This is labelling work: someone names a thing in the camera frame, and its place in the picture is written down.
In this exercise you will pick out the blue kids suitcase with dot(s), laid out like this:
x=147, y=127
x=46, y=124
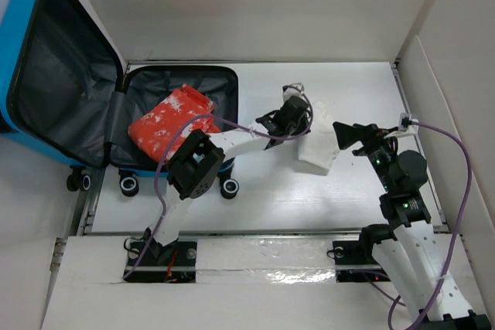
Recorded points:
x=66, y=94

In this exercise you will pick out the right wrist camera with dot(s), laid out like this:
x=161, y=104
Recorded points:
x=407, y=127

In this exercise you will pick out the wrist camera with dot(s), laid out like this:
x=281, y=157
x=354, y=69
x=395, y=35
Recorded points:
x=407, y=127
x=292, y=90

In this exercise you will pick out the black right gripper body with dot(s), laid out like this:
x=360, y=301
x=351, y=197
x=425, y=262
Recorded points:
x=377, y=146

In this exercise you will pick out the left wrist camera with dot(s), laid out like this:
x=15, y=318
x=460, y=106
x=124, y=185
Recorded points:
x=292, y=90

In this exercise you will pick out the red white patterned packet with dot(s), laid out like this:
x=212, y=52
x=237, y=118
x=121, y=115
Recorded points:
x=156, y=130

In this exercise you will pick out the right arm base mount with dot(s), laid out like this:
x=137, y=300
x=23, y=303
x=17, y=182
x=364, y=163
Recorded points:
x=352, y=266

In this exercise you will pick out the white cloth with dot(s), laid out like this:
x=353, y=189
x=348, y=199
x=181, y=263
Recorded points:
x=318, y=149

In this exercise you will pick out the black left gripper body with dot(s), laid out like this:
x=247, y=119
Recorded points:
x=295, y=128

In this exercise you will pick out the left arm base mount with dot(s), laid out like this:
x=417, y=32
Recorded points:
x=176, y=264

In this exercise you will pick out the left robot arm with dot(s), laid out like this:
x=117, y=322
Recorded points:
x=193, y=168

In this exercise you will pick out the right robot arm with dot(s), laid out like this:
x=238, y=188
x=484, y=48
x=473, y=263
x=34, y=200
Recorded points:
x=405, y=246

